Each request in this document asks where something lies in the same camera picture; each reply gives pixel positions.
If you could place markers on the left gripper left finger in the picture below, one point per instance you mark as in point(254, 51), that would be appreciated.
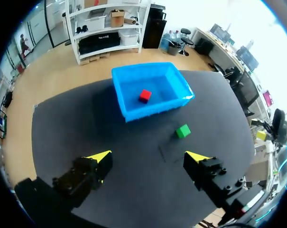
point(86, 175)

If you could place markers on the red cube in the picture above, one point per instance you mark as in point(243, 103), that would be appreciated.
point(145, 95)

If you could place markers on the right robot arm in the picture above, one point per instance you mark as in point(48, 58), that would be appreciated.
point(286, 164)

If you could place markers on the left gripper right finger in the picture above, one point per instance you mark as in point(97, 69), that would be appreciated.
point(209, 173)

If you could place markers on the blue plastic bin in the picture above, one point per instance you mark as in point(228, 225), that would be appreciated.
point(133, 111)

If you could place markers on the green cube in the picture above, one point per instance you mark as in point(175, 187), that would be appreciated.
point(183, 131)

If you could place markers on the person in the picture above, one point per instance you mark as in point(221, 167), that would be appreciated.
point(23, 45)

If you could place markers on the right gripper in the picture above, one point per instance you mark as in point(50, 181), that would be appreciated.
point(279, 126)

